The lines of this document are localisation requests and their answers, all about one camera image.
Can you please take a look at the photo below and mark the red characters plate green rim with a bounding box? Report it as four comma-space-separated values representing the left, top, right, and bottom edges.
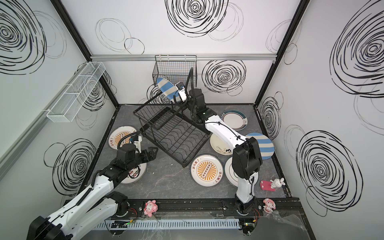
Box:
121, 163, 148, 185

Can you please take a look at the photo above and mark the sunburst plate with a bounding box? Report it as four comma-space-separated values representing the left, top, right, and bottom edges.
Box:
108, 126, 137, 150
191, 154, 224, 187

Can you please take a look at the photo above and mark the blue striped plate front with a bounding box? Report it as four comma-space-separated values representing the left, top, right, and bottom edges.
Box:
156, 78, 183, 103

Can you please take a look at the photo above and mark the blue striped plate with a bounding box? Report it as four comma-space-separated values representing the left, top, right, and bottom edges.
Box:
156, 78, 183, 103
246, 133, 275, 160

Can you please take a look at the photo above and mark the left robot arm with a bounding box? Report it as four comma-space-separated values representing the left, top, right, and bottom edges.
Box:
27, 143, 159, 240

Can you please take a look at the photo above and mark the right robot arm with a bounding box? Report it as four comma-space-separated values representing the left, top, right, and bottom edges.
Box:
173, 83, 263, 216

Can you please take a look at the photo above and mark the white plate green rim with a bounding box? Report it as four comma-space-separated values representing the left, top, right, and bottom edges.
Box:
221, 110, 248, 131

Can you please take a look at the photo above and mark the cream floral plate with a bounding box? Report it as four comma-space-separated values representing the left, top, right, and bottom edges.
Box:
210, 134, 233, 156

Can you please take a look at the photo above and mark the pink plush toy left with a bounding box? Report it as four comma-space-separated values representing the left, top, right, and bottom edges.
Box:
144, 200, 158, 217

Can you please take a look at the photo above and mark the pink plush toy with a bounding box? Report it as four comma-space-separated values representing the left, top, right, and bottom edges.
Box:
144, 200, 158, 217
263, 198, 276, 214

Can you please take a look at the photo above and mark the white plate black rim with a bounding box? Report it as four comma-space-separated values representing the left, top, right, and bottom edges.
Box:
225, 157, 259, 187

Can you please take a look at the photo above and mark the blue striped plate right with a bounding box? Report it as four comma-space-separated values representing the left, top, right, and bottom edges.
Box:
246, 133, 275, 160

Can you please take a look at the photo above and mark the white bunny pink toy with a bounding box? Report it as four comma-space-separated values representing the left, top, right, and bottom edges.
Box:
260, 178, 286, 192

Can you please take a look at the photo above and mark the pink plush toy right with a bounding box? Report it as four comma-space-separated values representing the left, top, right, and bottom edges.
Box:
263, 198, 276, 214

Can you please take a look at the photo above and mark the black wire dish rack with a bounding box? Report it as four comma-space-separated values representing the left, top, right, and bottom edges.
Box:
134, 91, 211, 168

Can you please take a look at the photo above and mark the black wire wall basket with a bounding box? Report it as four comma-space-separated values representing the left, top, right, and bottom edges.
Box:
152, 55, 198, 89

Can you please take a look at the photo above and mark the white mesh wall shelf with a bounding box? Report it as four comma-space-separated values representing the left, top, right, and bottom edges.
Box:
47, 62, 106, 123

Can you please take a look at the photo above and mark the white slotted cable duct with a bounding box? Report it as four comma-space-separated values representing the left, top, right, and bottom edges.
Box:
94, 219, 241, 231

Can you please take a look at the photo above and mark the aluminium wall rail back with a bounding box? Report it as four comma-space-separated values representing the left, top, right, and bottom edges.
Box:
91, 53, 277, 62

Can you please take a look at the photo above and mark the aluminium wall rail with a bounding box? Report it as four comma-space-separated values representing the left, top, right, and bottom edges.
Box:
1, 62, 89, 180
91, 53, 277, 62

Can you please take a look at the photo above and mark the aluminium wall rail left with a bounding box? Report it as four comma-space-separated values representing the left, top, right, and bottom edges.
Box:
1, 62, 89, 180

